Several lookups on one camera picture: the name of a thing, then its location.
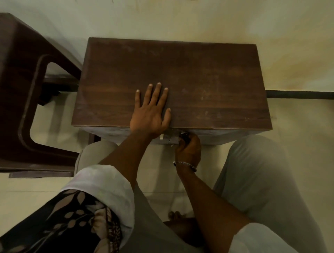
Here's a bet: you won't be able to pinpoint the person's left forearm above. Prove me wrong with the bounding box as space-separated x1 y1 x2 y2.
99 129 160 198

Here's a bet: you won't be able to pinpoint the dark floral scarf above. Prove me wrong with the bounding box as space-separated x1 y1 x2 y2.
0 189 124 253

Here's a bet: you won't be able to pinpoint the white left sleeve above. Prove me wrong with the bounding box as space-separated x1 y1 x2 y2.
62 164 135 241

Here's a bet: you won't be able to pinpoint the brown plastic chair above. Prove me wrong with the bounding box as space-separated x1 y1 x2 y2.
0 13 83 179

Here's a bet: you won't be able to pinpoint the person's left hand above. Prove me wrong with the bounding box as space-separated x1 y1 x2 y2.
130 82 172 137

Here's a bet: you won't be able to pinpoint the dark wooden bedside cabinet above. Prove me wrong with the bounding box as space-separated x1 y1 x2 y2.
72 37 273 146

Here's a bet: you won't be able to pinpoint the white sleeve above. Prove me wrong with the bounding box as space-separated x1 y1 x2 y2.
229 222 299 253
62 164 135 241

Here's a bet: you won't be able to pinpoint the silver wrist bangle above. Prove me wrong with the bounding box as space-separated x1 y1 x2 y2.
173 161 197 172

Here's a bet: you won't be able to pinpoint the person's right forearm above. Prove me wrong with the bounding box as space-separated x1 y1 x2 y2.
176 165 253 247

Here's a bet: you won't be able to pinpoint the person's bare foot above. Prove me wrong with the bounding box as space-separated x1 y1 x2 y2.
163 211 207 248

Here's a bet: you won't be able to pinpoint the white right sleeve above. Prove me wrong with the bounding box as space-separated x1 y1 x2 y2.
229 222 299 253

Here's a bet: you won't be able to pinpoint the person's right hand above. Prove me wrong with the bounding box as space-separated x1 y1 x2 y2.
174 133 202 170

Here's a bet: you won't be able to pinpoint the grey trousers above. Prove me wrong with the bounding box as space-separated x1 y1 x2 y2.
74 134 328 253

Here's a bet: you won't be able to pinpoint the black baseboard strip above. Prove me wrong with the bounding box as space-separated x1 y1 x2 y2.
265 90 334 100

